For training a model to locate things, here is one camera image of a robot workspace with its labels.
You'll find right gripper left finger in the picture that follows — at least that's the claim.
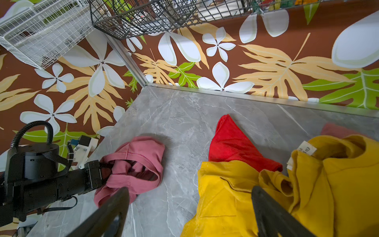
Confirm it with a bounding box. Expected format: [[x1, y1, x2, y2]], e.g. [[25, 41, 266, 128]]
[[68, 187, 129, 237]]

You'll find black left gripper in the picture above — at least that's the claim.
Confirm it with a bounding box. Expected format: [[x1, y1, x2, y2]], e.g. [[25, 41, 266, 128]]
[[84, 161, 103, 191]]

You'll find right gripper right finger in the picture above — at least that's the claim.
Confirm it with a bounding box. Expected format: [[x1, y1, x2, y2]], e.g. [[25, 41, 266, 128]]
[[251, 186, 314, 237]]

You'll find dark pink cloth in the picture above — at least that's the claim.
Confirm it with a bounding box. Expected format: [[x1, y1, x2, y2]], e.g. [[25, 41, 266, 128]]
[[94, 136, 165, 207]]

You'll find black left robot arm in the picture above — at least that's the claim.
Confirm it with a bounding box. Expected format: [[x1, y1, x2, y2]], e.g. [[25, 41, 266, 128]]
[[1, 120, 105, 226]]

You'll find yellow cloth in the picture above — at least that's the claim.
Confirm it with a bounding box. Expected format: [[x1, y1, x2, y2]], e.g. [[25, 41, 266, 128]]
[[182, 135, 379, 237]]

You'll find red cloth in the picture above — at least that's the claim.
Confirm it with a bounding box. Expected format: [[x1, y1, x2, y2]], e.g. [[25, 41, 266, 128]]
[[208, 114, 283, 172]]

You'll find light mauve cloth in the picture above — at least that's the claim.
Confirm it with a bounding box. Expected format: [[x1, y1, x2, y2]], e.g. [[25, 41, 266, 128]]
[[320, 123, 360, 139]]

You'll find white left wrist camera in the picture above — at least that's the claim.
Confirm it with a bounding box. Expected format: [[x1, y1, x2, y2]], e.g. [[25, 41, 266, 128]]
[[69, 135, 99, 171]]

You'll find white wire basket left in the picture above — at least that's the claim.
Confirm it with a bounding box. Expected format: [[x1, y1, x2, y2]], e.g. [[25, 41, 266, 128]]
[[1, 1, 94, 70]]

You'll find black wire basket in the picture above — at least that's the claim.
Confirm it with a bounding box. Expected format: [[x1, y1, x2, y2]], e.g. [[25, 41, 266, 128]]
[[89, 1, 320, 40]]

